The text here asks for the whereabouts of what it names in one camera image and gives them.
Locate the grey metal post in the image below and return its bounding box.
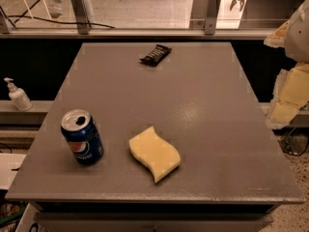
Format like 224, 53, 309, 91
204, 0, 221, 35
70, 0, 89, 35

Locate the grey metal post left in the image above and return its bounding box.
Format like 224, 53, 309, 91
70, 0, 89, 35

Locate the grey metal post right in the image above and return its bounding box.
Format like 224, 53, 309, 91
204, 0, 221, 35

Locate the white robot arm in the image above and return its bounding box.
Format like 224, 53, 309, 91
264, 0, 309, 130

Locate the yellow wavy sponge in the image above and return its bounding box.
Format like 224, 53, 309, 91
129, 127, 181, 184

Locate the blue pepsi can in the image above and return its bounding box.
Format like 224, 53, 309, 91
61, 109, 103, 165

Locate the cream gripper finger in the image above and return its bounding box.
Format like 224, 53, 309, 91
269, 63, 309, 125
264, 21, 289, 48

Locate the black rxbar chocolate bar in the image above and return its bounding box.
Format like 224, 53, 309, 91
140, 44, 172, 67

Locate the white pump lotion bottle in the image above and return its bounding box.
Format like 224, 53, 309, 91
4, 77, 33, 111

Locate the black cable behind table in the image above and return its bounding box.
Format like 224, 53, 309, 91
6, 14, 116, 30

